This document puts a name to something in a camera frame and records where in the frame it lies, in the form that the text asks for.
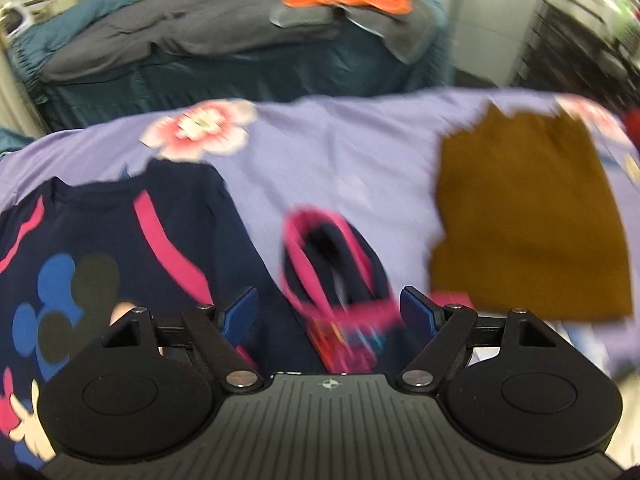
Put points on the grey blanket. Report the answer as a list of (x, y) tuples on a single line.
[(209, 28)]

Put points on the black wire rack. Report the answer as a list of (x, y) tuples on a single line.
[(564, 50)]

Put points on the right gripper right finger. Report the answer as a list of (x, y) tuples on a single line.
[(444, 334)]

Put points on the dark teal bed cover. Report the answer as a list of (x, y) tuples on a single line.
[(354, 63)]

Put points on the navy Mickey Mouse sweatshirt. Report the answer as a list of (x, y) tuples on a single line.
[(74, 259)]

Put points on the brown folded garment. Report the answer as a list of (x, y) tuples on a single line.
[(530, 220)]

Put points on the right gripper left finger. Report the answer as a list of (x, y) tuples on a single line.
[(217, 335)]

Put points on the purple floral bed sheet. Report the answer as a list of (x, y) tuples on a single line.
[(373, 160)]

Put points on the blue teal bedding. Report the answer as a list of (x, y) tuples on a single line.
[(45, 35)]

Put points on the red garment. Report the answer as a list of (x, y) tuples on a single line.
[(631, 122)]

